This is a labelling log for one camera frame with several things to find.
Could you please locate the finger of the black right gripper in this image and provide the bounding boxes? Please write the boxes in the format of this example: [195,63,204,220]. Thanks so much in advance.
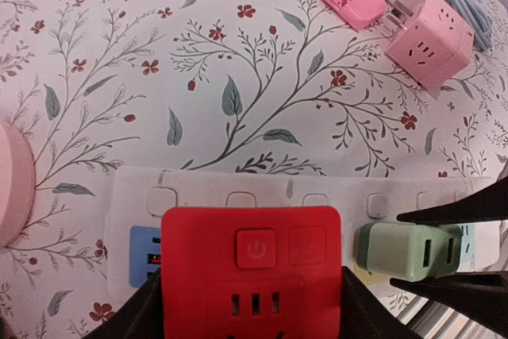
[396,179,508,225]
[390,271,507,315]

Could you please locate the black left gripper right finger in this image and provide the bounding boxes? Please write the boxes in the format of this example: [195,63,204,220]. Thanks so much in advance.
[341,267,421,339]

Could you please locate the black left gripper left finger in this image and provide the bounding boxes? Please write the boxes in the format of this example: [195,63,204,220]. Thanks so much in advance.
[85,270,163,339]

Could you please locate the green plug adapter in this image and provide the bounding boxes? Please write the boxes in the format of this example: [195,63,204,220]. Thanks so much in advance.
[356,222,462,283]

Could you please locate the red cube adapter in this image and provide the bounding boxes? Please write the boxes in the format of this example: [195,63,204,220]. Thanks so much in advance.
[160,206,342,338]

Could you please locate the white power strip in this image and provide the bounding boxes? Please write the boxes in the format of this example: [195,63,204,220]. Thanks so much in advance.
[105,167,494,302]

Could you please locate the pink cube socket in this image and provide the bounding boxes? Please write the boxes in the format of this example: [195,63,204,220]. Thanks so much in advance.
[386,0,475,91]

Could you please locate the pink round socket base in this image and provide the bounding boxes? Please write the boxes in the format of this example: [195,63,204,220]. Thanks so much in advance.
[1,123,36,248]

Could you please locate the floral tablecloth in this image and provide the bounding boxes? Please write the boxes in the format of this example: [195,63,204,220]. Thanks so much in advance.
[1,0,507,338]

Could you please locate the aluminium table edge rail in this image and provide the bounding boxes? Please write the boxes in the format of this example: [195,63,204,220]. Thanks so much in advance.
[390,295,503,338]

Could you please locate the light blue coiled cable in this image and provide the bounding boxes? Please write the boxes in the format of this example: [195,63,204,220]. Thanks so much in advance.
[430,0,493,52]

